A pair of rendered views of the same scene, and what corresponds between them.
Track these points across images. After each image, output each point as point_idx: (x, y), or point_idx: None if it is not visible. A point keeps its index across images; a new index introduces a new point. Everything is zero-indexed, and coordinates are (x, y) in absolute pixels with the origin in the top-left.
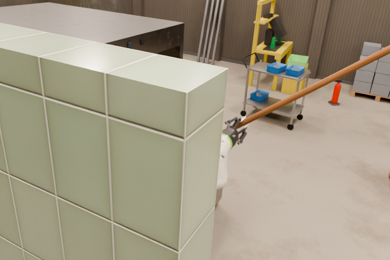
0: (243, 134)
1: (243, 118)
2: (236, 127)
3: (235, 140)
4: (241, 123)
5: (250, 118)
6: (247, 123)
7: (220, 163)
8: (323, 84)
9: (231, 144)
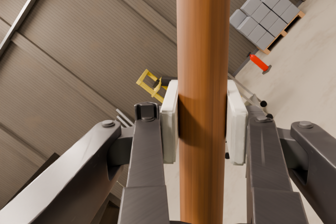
0: (325, 167)
1: (167, 91)
2: (167, 208)
3: None
4: (195, 124)
5: (189, 23)
6: (225, 83)
7: None
8: None
9: None
